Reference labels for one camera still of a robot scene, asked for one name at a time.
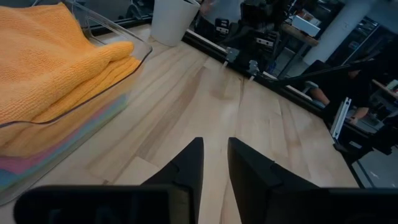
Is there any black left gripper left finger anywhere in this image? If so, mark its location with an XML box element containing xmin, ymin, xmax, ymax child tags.
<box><xmin>13</xmin><ymin>137</ymin><xmax>205</xmax><ymax>224</ymax></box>

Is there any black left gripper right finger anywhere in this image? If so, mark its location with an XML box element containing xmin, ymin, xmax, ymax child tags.
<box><xmin>227</xmin><ymin>137</ymin><xmax>398</xmax><ymax>224</ymax></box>

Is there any silver aluminium profile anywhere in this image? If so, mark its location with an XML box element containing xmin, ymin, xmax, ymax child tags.
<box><xmin>329</xmin><ymin>96</ymin><xmax>353</xmax><ymax>141</ymax></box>

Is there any person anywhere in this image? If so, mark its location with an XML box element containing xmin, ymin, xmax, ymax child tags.
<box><xmin>306</xmin><ymin>40</ymin><xmax>398</xmax><ymax>127</ymax></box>

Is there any clear plastic bin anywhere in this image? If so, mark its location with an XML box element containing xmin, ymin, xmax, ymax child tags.
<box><xmin>0</xmin><ymin>0</ymin><xmax>154</xmax><ymax>207</ymax></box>

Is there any wooden desk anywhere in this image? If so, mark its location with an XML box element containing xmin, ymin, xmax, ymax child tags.
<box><xmin>279</xmin><ymin>22</ymin><xmax>320</xmax><ymax>47</ymax></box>

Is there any white plant pot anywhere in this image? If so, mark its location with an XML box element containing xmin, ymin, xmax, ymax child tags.
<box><xmin>150</xmin><ymin>0</ymin><xmax>201</xmax><ymax>47</ymax></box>

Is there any white box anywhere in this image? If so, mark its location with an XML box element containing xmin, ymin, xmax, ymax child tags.
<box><xmin>291</xmin><ymin>14</ymin><xmax>322</xmax><ymax>38</ymax></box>

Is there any white round column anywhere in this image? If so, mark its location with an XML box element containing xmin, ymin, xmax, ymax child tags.
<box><xmin>303</xmin><ymin>0</ymin><xmax>379</xmax><ymax>66</ymax></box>

